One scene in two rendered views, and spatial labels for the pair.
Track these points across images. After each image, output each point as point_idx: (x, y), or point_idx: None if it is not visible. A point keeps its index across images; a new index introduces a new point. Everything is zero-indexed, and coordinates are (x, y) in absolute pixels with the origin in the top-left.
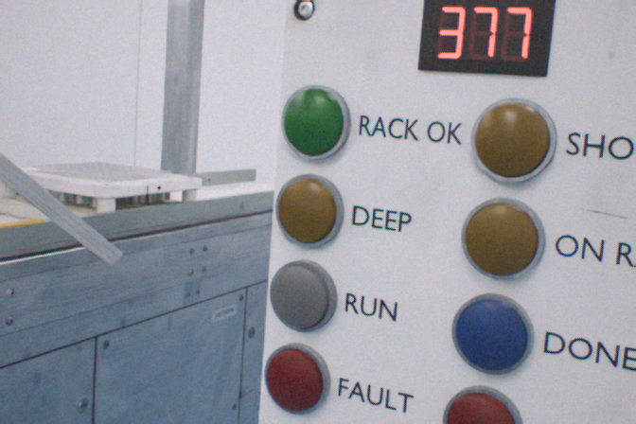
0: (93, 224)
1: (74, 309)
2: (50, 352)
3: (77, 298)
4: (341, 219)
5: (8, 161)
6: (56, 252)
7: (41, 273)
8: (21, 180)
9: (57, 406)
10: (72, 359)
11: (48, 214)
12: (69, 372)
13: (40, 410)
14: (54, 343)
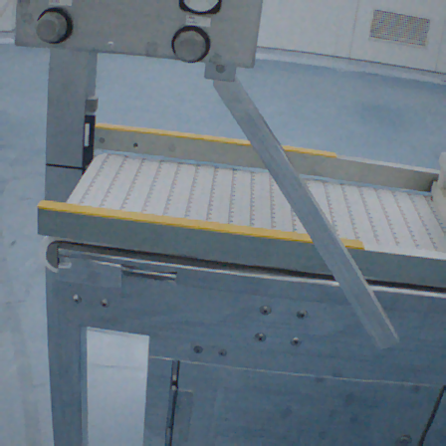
0: (444, 271)
1: (392, 355)
2: (375, 380)
3: (399, 346)
4: None
5: (292, 170)
6: (378, 288)
7: (350, 306)
8: (301, 198)
9: (369, 431)
10: (403, 396)
11: (322, 252)
12: (395, 406)
13: (346, 426)
14: (377, 374)
